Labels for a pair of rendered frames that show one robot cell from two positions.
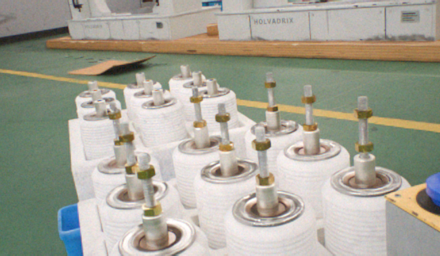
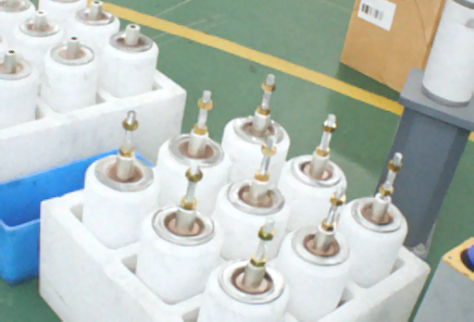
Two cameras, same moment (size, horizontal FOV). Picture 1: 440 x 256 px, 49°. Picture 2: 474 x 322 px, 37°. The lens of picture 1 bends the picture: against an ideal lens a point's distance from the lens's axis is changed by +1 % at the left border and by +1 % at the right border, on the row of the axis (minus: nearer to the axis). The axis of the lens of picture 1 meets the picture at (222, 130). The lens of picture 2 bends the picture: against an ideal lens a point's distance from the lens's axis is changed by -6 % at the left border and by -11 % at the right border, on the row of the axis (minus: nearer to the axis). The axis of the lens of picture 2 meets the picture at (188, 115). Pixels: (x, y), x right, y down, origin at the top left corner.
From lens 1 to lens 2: 0.56 m
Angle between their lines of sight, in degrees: 28
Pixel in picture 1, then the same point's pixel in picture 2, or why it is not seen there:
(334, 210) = (356, 241)
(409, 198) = (457, 261)
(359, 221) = (375, 251)
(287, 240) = (343, 275)
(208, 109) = (130, 67)
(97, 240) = (113, 260)
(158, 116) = (78, 76)
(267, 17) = not seen: outside the picture
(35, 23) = not seen: outside the picture
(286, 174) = (296, 196)
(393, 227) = (442, 277)
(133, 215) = (198, 253)
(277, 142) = not seen: hidden behind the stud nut
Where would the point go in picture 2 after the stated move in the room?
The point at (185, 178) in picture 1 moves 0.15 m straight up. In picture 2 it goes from (180, 190) to (199, 89)
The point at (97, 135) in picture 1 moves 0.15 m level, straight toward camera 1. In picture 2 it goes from (12, 98) to (57, 148)
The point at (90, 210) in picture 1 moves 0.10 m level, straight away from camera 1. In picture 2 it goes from (68, 217) to (31, 177)
